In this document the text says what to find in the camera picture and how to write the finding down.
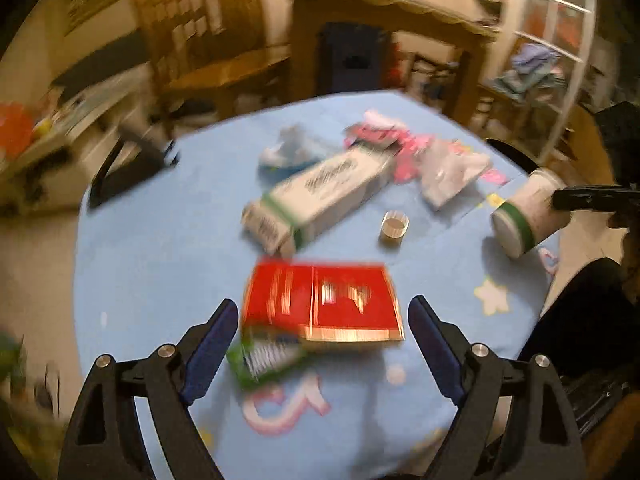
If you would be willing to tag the pink and white wrapper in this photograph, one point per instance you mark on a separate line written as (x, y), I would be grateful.
(372, 127)

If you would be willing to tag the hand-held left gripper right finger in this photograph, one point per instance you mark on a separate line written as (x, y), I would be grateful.
(437, 347)

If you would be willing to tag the black gold-rimmed trash bin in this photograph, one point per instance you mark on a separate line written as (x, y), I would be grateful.
(515, 152)

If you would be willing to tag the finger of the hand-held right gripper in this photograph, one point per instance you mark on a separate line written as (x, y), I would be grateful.
(590, 198)

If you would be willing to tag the wooden chair with clothes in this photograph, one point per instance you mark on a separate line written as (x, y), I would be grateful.
(500, 107)

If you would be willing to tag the red cardboard box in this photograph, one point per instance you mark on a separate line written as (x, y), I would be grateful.
(345, 305)

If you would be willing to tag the low white cabinet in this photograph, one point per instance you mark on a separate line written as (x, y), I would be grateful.
(75, 110)

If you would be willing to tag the white green-banded cylindrical container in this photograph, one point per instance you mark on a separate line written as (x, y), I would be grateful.
(530, 210)

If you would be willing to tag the white framed glass door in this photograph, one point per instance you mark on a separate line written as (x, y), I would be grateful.
(587, 25)

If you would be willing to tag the blue face mask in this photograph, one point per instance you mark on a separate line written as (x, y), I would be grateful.
(287, 152)

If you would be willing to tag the pink plastic wrapper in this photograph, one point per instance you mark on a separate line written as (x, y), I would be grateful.
(410, 157)

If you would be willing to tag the clear plastic bag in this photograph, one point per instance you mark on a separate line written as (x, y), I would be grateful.
(445, 175)

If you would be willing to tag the long white carton box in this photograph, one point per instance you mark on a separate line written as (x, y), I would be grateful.
(320, 190)

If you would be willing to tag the green snack packet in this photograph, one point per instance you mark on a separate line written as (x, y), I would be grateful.
(255, 365)

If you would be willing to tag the wooden dining table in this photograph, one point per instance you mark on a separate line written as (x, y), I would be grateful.
(380, 10)

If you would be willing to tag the pile of blue clothes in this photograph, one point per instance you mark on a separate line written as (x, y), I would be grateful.
(530, 67)

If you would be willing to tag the orange plastic bag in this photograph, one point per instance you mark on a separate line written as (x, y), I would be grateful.
(15, 127)

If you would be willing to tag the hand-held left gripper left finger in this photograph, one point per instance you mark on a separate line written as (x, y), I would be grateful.
(212, 350)

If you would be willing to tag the wooden slatted chair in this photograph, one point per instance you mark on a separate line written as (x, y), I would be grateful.
(240, 10)
(225, 72)

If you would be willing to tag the black office chair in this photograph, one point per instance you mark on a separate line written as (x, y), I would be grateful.
(130, 165)

